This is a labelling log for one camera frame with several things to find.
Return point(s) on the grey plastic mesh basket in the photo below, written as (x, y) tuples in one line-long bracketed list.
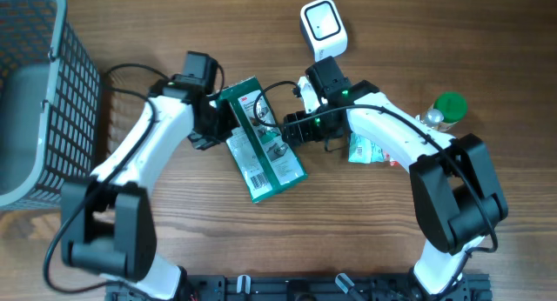
[(50, 104)]

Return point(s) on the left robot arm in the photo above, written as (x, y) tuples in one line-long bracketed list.
[(107, 224)]

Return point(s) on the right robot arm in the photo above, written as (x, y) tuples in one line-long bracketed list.
[(457, 196)]

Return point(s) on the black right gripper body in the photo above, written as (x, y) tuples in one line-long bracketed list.
[(313, 126)]

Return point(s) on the green lid jar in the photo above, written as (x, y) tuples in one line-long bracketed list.
[(453, 107)]

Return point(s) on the yellow dish soap bottle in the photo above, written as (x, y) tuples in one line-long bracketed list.
[(431, 118)]

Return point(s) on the teal white tissue pack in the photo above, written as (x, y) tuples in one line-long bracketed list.
[(364, 151)]

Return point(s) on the green white plastic packet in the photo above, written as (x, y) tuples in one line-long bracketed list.
[(267, 164)]

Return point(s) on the white barcode scanner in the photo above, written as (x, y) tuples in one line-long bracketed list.
[(323, 29)]

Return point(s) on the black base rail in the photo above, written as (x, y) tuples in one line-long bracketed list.
[(387, 286)]

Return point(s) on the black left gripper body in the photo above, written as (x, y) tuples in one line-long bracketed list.
[(212, 120)]

